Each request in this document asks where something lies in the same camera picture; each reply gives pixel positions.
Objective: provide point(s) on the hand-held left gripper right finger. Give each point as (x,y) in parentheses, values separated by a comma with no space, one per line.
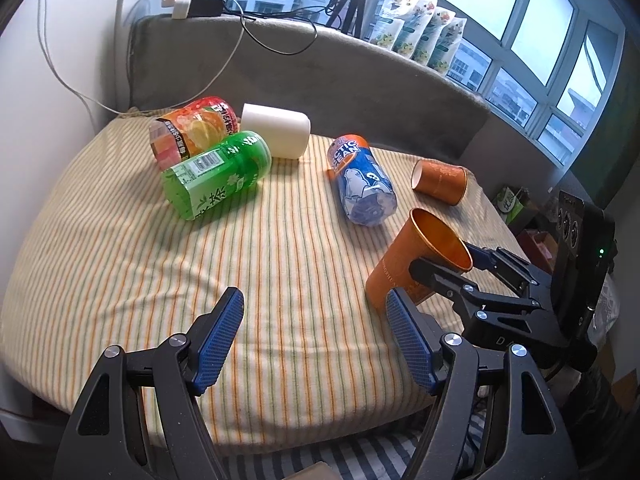
(411,340)

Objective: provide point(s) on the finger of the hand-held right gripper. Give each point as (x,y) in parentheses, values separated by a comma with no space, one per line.
(492,259)
(440,272)

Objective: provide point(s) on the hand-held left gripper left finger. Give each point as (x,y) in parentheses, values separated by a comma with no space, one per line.
(220,337)

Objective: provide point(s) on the orange paper cup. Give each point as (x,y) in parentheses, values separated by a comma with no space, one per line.
(415,255)
(440,180)

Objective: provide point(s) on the blue polar bear cup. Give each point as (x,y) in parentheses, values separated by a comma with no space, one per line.
(361,180)

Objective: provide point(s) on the green label cup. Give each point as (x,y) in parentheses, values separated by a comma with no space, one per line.
(220,180)

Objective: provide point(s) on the orange fruit print cup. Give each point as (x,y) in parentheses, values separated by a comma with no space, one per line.
(190,130)

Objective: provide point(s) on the white cup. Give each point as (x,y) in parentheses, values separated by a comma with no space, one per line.
(277,127)

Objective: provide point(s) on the red box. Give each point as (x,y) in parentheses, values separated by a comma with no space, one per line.
(540,245)

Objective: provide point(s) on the green paper bag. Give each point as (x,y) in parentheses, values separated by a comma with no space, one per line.
(512,205)

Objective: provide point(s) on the yellow striped blanket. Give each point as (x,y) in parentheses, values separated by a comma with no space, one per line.
(200,260)

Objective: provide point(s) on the blue striped sheet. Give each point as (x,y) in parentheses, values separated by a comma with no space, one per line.
(350,452)

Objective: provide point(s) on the white floral refill pouch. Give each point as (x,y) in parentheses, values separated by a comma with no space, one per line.
(411,27)
(450,50)
(431,37)
(390,17)

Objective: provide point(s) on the grey cushion backrest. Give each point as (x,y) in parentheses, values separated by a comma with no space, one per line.
(325,75)

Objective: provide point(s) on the black tripod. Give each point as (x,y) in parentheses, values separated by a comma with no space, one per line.
(350,0)

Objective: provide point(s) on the black power adapter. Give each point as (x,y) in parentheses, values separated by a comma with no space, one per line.
(207,2)

